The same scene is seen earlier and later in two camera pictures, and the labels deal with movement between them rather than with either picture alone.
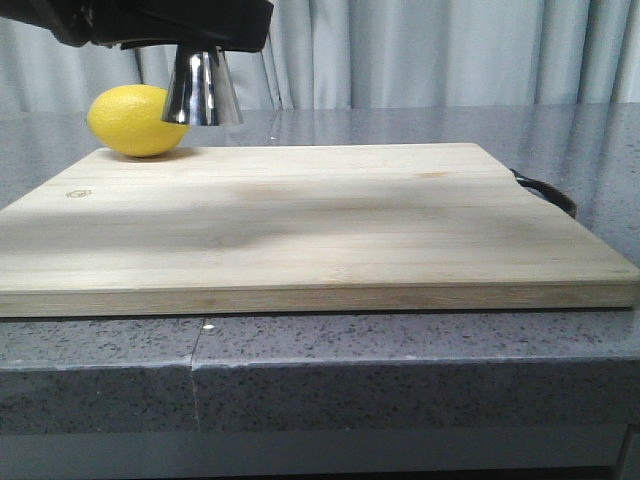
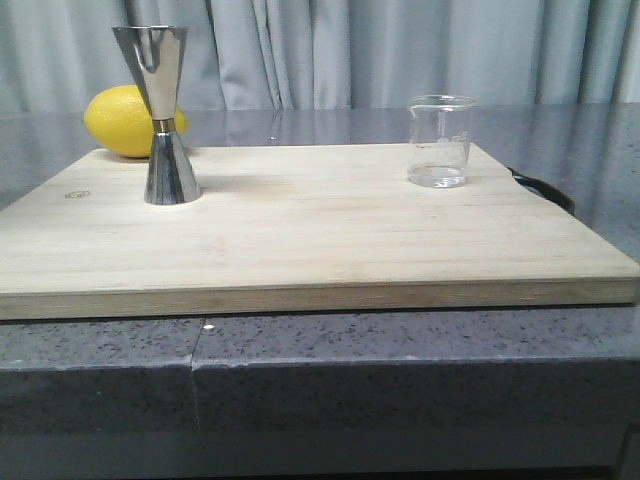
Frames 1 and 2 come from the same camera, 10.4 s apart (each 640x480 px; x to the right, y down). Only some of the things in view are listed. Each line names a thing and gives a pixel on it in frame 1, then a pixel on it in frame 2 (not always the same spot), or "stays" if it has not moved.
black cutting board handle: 547,192 stays
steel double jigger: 201,89 → 156,54
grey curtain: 352,54 stays
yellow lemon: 129,119 stays
